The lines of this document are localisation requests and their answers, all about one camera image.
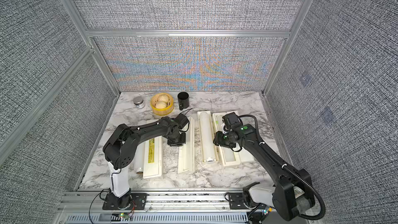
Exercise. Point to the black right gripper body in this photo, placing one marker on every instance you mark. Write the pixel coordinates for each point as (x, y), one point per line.
(224, 139)

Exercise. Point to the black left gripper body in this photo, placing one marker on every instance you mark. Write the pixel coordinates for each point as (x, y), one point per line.
(179, 140)

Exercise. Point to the plastic wrap roll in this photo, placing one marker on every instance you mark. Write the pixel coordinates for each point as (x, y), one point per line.
(139, 159)
(229, 155)
(209, 153)

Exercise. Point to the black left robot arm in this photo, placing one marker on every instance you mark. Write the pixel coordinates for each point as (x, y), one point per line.
(120, 150)

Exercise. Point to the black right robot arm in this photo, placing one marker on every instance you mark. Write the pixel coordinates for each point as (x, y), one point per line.
(292, 193)

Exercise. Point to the yellow bowl with eggs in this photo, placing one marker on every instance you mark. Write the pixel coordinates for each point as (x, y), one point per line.
(162, 104)

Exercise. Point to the black cup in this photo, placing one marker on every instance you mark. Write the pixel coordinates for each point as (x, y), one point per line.
(183, 100)

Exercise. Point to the small silver lidded jar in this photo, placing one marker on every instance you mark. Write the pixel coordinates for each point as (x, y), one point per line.
(139, 102)

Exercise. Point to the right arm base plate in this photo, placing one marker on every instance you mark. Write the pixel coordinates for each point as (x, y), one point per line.
(242, 200)

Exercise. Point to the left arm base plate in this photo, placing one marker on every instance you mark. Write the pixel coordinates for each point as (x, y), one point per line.
(129, 201)

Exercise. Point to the aluminium front rail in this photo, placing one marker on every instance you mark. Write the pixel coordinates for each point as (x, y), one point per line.
(163, 206)

